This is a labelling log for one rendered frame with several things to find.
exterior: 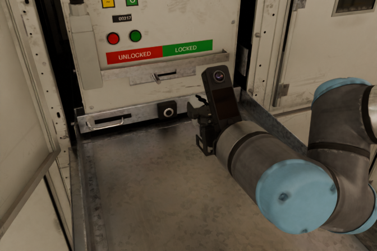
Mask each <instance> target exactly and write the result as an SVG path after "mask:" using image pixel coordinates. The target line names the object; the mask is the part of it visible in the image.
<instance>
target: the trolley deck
mask: <svg viewBox="0 0 377 251"><path fill-rule="evenodd" d="M199 126H200V124H199V123H198V122H197V123H196V126H194V125H193V123H192V122H191V123H186V124H180V125H176V126H172V127H167V128H162V129H157V130H153V131H148V132H143V133H138V134H133V135H130V136H124V137H120V138H114V139H111V140H106V141H101V142H96V143H92V144H93V151H94V159H95V166H96V173H97V177H98V184H99V191H100V198H101V203H102V209H103V216H104V223H105V230H106V235H107V242H108V249H109V251H369V250H368V249H367V248H366V247H365V246H364V245H363V244H362V243H361V242H360V241H359V240H358V238H356V237H355V236H354V235H353V234H336V233H332V232H330V231H328V230H326V229H322V228H317V229H315V230H313V231H311V232H309V233H303V234H289V233H285V232H284V231H282V230H280V229H278V228H277V227H276V226H275V225H274V224H273V223H271V222H270V221H268V220H267V219H266V218H265V217H264V215H263V214H262V213H261V211H260V210H259V208H258V206H257V205H256V204H255V203H254V201H253V200H252V199H251V198H250V197H249V196H248V195H247V193H246V192H245V191H244V190H243V189H242V188H241V187H240V185H239V184H238V183H237V182H236V181H235V180H234V179H233V178H232V177H231V176H230V175H229V173H228V172H227V171H226V170H225V168H224V167H223V166H222V165H221V164H220V163H219V161H218V159H217V157H216V156H215V155H210V156H205V155H204V153H203V152H202V151H201V149H199V147H198V146H197V145H196V134H197V135H198V136H199V137H200V127H199ZM200 138H201V137H200ZM201 139H202V138H201ZM68 160H69V174H70V199H71V224H72V250H73V251H85V239H84V226H83V219H82V205H81V192H80V178H79V165H78V158H77V147H72V148H69V147H68Z"/></svg>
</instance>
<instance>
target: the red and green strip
mask: <svg viewBox="0 0 377 251"><path fill-rule="evenodd" d="M210 50H213V40H212V39H211V40H203V41H194V42H189V43H180V44H171V45H162V46H157V47H149V48H140V49H131V50H123V51H117V52H109V53H106V57H107V64H116V63H124V62H132V61H140V60H144V59H152V58H160V57H168V56H173V55H181V54H189V53H197V52H204V51H210Z"/></svg>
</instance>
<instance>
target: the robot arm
mask: <svg viewBox="0 0 377 251"><path fill-rule="evenodd" d="M201 77H202V80H203V84H204V89H205V93H206V95H201V94H197V95H192V96H191V97H190V98H189V99H188V102H187V115H188V117H189V118H191V119H192V123H193V125H194V126H196V123H197V122H198V123H199V124H200V126H199V127H200V137H201V138H202V139H201V138H200V137H199V136H198V135H197V134H196V145H197V146H198V147H199V149H201V151H202V152H203V153H204V155H205V156H210V155H215V156H216V157H217V159H218V161H219V163H220V164H221V165H222V166H223V167H224V168H225V170H226V171H227V172H228V173H229V175H230V176H231V177H232V178H233V179H234V180H235V181H236V182H237V183H238V184H239V185H240V187H241V188H242V189H243V190H244V191H245V192H246V193H247V195H248V196H249V197H250V198H251V199H252V200H253V201H254V203H255V204H256V205H257V206H258V208H259V210H260V211H261V213H262V214H263V215H264V217H265V218H266V219H267V220H268V221H270V222H271V223H273V224H274V225H275V226H276V227H277V228H278V229H280V230H282V231H284V232H285V233H289V234H303V233H309V232H311V231H313V230H315V229H317V228H322V229H326V230H328V231H330V232H332V233H336V234H359V233H362V232H364V231H366V230H367V229H369V228H370V227H371V226H372V225H373V224H374V223H375V221H376V219H377V193H376V192H375V190H374V189H373V187H372V186H371V185H370V184H369V183H368V181H369V162H370V149H371V145H377V85H372V84H371V83H370V82H369V81H367V80H364V79H361V78H356V77H347V78H335V79H332V80H329V81H326V82H324V83H322V84H321V85H320V86H319V87H318V88H317V89H316V90H315V93H314V99H313V102H312V104H311V121H310V130H309V140H308V146H307V152H306V156H304V155H302V154H299V153H298V152H296V151H294V150H293V149H291V148H290V147H288V146H287V145H286V144H284V143H283V142H282V141H280V140H279V139H277V138H276V137H274V136H273V135H272V134H270V133H269V132H267V131H266V130H264V129H263V128H261V127H260V126H259V125H257V124H255V123H254V122H251V121H242V118H241V114H240V110H239V108H238V103H237V99H236V96H235V91H234V89H233V85H232V81H231V77H230V74H229V70H228V67H227V66H226V65H220V66H214V67H208V68H207V69H205V70H204V71H203V72H202V74H201ZM199 140H200V142H201V143H202V144H203V149H202V147H201V146H200V145H199ZM208 147H212V148H213V149H212V150H210V152H208Z"/></svg>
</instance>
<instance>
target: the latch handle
mask: <svg viewBox="0 0 377 251"><path fill-rule="evenodd" d="M123 123H124V117H123V116H121V122H120V123H116V124H111V125H105V126H102V127H96V128H92V127H91V125H90V123H87V125H88V128H89V129H90V130H92V131H95V130H99V129H105V128H110V127H115V126H120V125H122V124H123Z"/></svg>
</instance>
